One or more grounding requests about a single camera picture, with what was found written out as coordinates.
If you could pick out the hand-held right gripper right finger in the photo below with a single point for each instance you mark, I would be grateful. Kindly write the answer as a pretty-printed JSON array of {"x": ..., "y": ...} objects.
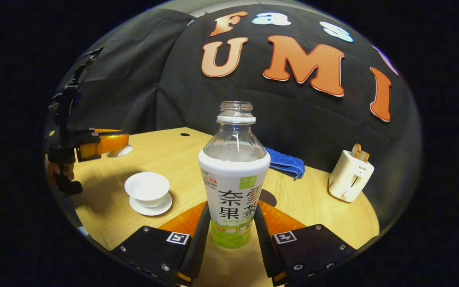
[{"x": 263, "y": 247}]

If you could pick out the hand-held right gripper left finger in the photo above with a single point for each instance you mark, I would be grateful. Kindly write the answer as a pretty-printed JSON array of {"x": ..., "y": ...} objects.
[{"x": 199, "y": 247}]

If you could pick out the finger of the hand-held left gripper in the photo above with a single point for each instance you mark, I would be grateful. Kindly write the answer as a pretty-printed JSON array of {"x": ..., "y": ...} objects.
[
  {"x": 108, "y": 130},
  {"x": 110, "y": 143}
]

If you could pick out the dark brown round coaster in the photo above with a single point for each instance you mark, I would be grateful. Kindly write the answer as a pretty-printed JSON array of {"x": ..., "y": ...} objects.
[{"x": 268, "y": 198}]

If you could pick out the white porcelain teacup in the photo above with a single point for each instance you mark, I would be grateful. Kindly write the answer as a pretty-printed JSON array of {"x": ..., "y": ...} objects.
[{"x": 146, "y": 185}]

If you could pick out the plastic water bottle green label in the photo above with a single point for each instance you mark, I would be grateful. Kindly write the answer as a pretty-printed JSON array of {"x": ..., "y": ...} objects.
[{"x": 233, "y": 187}]

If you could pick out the white saucer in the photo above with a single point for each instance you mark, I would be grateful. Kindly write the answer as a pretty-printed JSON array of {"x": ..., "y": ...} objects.
[{"x": 150, "y": 211}]

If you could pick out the blue folded towel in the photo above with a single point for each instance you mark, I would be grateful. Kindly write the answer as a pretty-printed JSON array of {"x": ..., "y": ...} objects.
[{"x": 287, "y": 163}]

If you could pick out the white toaster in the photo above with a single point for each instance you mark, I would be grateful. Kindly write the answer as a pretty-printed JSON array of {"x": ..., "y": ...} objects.
[{"x": 349, "y": 179}]

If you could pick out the toast slice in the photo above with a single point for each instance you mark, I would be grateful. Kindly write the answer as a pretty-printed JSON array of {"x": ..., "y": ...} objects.
[
  {"x": 365, "y": 156},
  {"x": 357, "y": 150}
]

